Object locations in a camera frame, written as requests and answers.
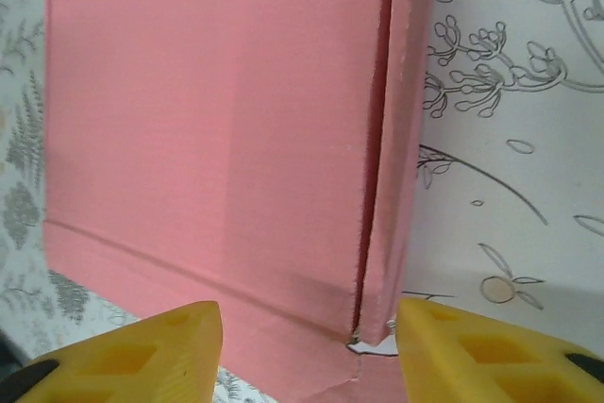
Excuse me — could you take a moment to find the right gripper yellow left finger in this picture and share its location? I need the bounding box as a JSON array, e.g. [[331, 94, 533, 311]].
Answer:
[[0, 300, 224, 403]]

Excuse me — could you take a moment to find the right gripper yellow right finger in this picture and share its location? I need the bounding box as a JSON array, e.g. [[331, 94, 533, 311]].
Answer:
[[394, 297, 604, 403]]

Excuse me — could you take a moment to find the pink and white paper box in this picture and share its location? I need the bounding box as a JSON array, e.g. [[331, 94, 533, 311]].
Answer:
[[42, 0, 426, 403]]

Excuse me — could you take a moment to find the floral patterned tablecloth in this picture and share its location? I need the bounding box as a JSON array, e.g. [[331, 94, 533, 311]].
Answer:
[[0, 0, 604, 403]]

